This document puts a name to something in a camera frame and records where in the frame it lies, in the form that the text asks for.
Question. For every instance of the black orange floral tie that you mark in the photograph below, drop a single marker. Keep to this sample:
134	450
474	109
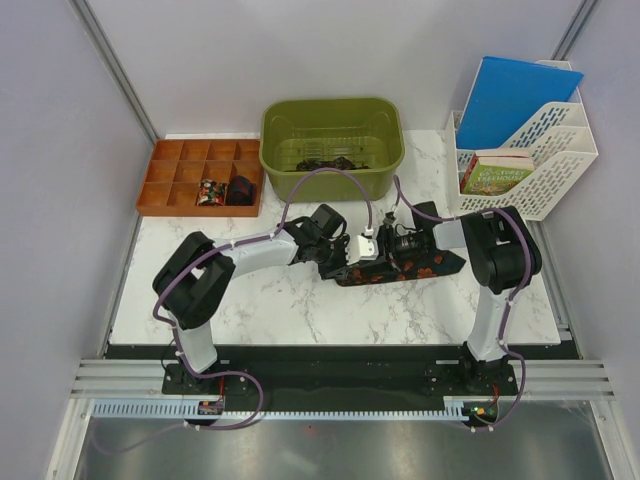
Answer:
432	264

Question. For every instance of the blue folder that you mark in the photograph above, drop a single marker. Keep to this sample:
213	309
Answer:
505	94

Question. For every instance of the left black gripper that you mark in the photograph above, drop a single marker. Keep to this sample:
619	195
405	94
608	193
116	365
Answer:
342	268

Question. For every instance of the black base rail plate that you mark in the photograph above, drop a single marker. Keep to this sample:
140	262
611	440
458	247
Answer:
351	376

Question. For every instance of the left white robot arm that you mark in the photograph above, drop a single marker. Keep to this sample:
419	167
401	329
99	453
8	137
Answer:
192	283

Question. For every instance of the aluminium frame rail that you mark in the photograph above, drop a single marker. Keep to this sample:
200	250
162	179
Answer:
545	380

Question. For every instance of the white file organizer rack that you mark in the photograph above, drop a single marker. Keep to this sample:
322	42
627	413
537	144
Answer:
561	144

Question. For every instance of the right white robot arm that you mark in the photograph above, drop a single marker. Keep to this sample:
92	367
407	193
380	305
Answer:
503	258

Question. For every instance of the grey slotted cable duct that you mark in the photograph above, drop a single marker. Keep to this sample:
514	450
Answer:
447	409

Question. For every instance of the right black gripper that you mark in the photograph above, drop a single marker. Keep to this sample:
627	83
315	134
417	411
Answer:
387	235

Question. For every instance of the rolled colourful floral tie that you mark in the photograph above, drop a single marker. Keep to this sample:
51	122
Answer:
211	193

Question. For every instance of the rolled dark navy tie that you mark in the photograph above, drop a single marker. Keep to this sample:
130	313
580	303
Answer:
240	191

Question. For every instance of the orange compartment tray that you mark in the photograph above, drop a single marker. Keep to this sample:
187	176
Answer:
177	166

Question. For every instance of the olive green plastic basin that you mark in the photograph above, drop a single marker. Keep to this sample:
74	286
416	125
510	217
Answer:
363	129

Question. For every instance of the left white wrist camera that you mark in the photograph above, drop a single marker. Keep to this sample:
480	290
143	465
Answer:
361	248

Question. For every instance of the green treehouse book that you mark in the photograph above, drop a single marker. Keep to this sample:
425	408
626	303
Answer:
493	172

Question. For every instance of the dark tie in basin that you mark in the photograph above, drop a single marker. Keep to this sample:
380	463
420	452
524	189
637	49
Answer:
340	163

